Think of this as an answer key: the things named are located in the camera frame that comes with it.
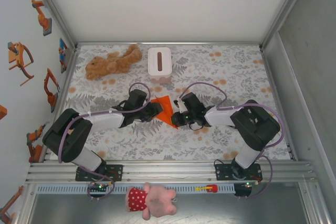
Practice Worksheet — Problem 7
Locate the orange cloth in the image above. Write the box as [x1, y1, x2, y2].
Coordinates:
[151, 94, 181, 130]

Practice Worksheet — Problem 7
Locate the floral tablecloth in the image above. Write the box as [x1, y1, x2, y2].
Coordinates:
[49, 44, 292, 161]

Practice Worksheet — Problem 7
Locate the white tissue box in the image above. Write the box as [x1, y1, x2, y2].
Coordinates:
[147, 47, 173, 84]

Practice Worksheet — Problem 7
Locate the brown teddy bear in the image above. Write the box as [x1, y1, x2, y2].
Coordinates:
[85, 44, 143, 81]

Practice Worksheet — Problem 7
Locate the red yellow toy tool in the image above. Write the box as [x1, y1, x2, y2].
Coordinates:
[195, 184, 218, 194]

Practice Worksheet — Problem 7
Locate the pink plush toy dotted dress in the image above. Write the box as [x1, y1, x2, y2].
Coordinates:
[124, 182, 177, 221]

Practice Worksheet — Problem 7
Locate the blue orange machine sticker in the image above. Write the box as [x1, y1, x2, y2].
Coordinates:
[58, 37, 76, 74]

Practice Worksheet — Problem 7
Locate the orange gripper claw sticker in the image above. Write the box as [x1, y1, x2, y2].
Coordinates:
[7, 41, 35, 87]

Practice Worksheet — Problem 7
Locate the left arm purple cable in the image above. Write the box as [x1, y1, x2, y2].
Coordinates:
[59, 82, 152, 201]

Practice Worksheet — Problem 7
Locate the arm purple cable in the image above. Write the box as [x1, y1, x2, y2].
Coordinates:
[59, 82, 152, 201]
[180, 82, 284, 200]

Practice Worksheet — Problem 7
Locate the wide aluminium frame beam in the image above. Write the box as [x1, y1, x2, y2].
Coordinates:
[25, 159, 314, 184]

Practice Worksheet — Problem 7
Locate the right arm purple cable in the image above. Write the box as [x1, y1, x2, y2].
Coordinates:
[180, 82, 284, 200]

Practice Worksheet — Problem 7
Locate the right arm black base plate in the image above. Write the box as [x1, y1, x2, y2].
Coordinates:
[214, 163, 263, 182]

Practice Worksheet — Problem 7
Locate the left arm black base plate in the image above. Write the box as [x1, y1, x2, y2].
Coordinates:
[75, 164, 124, 182]

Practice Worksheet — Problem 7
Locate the thin aluminium frame rail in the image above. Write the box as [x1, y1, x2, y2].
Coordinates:
[76, 41, 263, 47]

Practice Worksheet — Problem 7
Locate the white slotted cable duct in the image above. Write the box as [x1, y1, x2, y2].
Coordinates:
[36, 184, 236, 195]

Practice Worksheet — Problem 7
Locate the aluminium side rail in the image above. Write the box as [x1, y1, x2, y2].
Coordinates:
[41, 48, 79, 162]
[261, 47, 297, 162]

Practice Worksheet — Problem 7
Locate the aluminium frame post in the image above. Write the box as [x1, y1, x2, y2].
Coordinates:
[28, 0, 79, 50]
[258, 0, 316, 49]

